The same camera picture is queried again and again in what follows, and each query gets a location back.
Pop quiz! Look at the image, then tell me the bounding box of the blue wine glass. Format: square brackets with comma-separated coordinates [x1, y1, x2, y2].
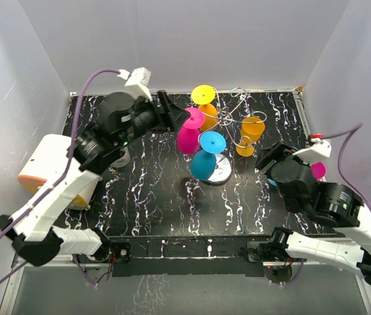
[190, 131, 227, 180]
[268, 178, 276, 186]

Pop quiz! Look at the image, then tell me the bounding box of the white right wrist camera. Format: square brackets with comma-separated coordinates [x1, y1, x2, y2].
[292, 134, 332, 165]

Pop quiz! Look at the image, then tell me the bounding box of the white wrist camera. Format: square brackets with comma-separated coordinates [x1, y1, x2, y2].
[117, 67, 152, 100]
[292, 134, 332, 165]

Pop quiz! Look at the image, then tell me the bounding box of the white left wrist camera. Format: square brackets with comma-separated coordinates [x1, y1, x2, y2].
[117, 67, 152, 100]

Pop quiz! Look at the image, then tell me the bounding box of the chrome wire wine glass rack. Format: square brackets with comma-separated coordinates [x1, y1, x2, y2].
[196, 85, 269, 186]

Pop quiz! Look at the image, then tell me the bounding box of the orange wine glass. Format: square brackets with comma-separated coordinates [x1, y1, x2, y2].
[191, 85, 219, 131]
[236, 117, 265, 157]

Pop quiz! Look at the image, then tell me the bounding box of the white orange appliance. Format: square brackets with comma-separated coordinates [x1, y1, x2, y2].
[17, 134, 98, 210]

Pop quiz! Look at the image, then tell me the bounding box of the orange wine glass on rack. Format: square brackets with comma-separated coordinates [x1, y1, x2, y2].
[236, 117, 265, 157]

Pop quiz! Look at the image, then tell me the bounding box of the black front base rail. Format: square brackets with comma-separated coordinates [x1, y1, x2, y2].
[73, 234, 297, 280]

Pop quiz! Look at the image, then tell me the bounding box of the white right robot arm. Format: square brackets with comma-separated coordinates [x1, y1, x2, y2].
[252, 139, 371, 285]

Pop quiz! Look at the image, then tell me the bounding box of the blue wine glass front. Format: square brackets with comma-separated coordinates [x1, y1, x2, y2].
[190, 131, 227, 180]

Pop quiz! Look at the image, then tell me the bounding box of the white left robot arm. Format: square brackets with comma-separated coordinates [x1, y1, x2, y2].
[0, 91, 190, 266]

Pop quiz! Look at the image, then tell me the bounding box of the blue wine glass back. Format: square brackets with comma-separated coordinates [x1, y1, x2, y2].
[268, 178, 276, 186]

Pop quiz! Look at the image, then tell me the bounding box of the magenta wine glass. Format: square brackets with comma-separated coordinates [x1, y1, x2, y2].
[177, 107, 205, 154]
[310, 162, 327, 180]

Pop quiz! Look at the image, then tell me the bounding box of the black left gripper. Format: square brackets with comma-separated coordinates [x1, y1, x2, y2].
[116, 90, 189, 150]

